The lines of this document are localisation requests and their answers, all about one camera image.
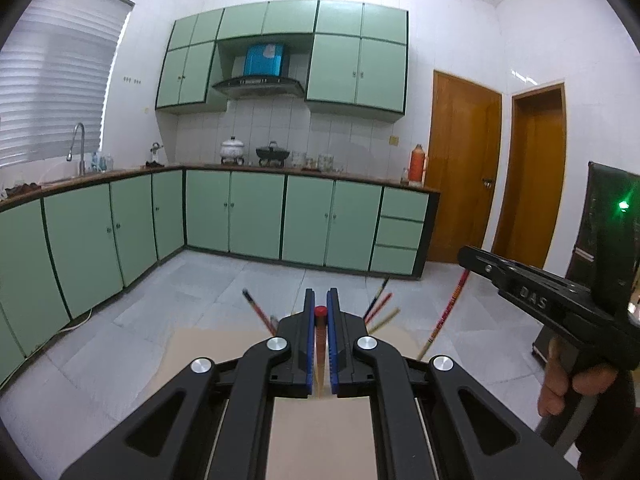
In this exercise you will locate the small glass cup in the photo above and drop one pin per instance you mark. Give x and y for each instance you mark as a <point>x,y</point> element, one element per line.
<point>405,175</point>

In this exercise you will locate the green lower kitchen cabinets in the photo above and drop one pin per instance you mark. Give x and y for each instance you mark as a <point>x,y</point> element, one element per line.
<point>255,215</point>

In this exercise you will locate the clear glass bottles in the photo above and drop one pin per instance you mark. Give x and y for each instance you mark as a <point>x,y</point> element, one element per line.
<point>102,162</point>

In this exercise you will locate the black wok with lid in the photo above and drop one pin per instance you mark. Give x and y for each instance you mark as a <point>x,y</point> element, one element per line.
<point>272,154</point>

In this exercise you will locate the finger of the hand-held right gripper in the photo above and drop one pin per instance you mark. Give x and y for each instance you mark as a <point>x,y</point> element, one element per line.
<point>475,260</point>

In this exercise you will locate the grey range hood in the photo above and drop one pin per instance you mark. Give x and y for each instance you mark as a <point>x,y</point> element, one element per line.
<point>257,87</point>

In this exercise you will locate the white window blinds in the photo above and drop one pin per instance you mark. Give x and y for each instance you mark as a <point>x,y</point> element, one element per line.
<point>55,75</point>

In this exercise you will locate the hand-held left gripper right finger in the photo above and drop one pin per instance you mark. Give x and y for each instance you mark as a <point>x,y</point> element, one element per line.
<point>332,350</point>

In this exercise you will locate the plain wooden door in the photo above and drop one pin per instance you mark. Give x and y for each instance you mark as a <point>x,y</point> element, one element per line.
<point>530,180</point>

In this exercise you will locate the chrome kitchen faucet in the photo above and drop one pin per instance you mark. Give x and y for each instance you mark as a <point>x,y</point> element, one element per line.
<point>80,145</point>

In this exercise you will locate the black chopstick with gold band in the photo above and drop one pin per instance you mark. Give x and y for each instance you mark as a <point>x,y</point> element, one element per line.
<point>376,300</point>

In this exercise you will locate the white pot with lid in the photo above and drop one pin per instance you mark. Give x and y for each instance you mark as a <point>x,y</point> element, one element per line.
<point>233,150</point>

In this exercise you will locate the red patterned wooden chopstick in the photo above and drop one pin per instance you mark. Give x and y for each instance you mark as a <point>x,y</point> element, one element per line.
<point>257,310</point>
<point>445,315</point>
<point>320,340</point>
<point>381,306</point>

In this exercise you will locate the person's right hand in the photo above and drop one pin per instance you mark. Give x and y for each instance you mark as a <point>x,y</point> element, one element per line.
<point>552,385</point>

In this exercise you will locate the wall switches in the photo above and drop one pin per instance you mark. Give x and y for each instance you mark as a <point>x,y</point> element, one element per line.
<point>132,80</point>

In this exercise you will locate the orange thermos flask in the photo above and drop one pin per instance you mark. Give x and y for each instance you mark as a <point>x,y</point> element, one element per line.
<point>417,165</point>

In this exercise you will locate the glass jar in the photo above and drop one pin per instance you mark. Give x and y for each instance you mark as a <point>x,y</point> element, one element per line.
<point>325,162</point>
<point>298,161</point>

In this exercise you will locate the green kitchen cabinets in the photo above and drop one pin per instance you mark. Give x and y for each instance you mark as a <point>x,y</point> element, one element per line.
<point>255,215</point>
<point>380,65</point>

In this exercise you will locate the plain wooden chopstick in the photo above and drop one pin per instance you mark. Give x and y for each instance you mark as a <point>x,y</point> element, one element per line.
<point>385,320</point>

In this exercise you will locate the yellow wall outlet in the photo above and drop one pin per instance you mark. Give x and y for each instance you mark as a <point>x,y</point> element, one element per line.
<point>394,141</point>

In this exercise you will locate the small metal kettle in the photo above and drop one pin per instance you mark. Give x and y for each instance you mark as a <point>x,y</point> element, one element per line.
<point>156,152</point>

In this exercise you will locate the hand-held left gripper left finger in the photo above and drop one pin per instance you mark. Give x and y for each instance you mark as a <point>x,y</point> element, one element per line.
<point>310,350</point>

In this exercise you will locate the green upper kitchen cabinets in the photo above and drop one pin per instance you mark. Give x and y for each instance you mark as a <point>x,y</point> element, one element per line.
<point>380,65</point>

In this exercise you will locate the blue covered appliance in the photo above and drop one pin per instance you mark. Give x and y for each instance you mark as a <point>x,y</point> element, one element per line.
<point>264,60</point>

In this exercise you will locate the person's right forearm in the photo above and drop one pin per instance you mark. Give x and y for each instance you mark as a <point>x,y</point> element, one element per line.
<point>615,425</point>

